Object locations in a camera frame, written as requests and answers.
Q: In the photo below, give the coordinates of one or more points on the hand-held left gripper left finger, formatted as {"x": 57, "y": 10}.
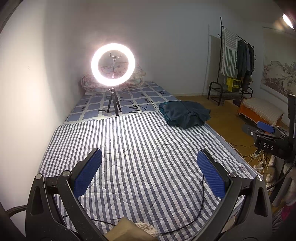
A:
{"x": 89, "y": 171}

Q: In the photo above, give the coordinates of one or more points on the dark blue hanging jacket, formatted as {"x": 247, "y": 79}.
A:
{"x": 249, "y": 58}

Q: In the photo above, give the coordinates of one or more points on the landscape wall scroll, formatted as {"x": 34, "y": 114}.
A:
{"x": 277, "y": 74}

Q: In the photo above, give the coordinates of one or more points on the cream knit cloth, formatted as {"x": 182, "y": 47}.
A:
{"x": 148, "y": 228}

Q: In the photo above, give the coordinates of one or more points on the white power strip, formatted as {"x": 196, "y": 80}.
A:
{"x": 254, "y": 155}

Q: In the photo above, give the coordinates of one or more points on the blue patterned bed sheet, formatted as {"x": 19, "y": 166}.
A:
{"x": 138, "y": 92}

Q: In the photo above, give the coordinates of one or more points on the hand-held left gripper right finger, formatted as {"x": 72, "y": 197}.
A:
{"x": 212, "y": 176}

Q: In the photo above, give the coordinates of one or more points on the grey striped cloth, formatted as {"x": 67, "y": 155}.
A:
{"x": 278, "y": 222}

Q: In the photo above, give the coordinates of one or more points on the striped hanging towel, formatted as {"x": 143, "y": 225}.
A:
{"x": 229, "y": 53}

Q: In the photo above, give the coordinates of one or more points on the brown paper bag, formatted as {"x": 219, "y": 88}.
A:
{"x": 122, "y": 229}

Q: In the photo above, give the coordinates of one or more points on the dark green hanging coat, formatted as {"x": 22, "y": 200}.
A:
{"x": 240, "y": 58}

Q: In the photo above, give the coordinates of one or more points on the floral quilt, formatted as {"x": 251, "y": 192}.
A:
{"x": 89, "y": 83}

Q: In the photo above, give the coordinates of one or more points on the ceiling lamp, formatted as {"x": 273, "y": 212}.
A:
{"x": 288, "y": 19}

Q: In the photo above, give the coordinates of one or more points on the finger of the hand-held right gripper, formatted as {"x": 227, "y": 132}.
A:
{"x": 266, "y": 126}
{"x": 249, "y": 131}

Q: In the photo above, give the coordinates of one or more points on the black metal clothes rack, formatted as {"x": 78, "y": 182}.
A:
{"x": 221, "y": 30}

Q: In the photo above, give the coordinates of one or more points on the orange stool with checked cover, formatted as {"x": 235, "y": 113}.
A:
{"x": 261, "y": 107}

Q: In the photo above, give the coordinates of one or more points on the blue white striped blanket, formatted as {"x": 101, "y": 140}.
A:
{"x": 138, "y": 150}

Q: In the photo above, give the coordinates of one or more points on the black tripod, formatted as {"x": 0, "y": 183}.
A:
{"x": 112, "y": 92}

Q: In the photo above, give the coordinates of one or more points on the teal plaid fleece garment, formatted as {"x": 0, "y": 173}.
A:
{"x": 185, "y": 113}

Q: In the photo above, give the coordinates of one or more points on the yellow plastic crate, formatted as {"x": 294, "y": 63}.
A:
{"x": 233, "y": 84}

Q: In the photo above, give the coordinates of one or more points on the pink cloth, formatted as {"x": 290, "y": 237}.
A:
{"x": 289, "y": 210}

